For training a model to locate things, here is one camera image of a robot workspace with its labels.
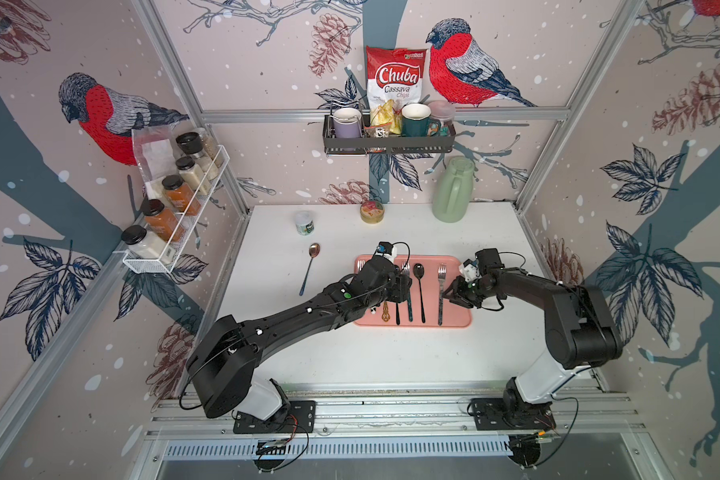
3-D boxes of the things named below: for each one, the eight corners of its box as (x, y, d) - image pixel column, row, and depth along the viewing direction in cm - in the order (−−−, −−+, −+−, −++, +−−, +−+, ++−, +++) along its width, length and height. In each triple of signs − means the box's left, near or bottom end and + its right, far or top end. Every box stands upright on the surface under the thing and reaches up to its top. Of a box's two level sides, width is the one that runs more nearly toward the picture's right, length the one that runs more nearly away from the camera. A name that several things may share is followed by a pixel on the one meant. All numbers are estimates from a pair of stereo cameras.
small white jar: (295, 235, 114) (293, 228, 111) (298, 218, 120) (296, 211, 116) (313, 235, 114) (311, 228, 111) (316, 218, 120) (314, 211, 116)
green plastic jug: (427, 223, 119) (437, 174, 100) (452, 191, 131) (466, 142, 112) (450, 234, 115) (466, 186, 96) (474, 200, 127) (492, 152, 108)
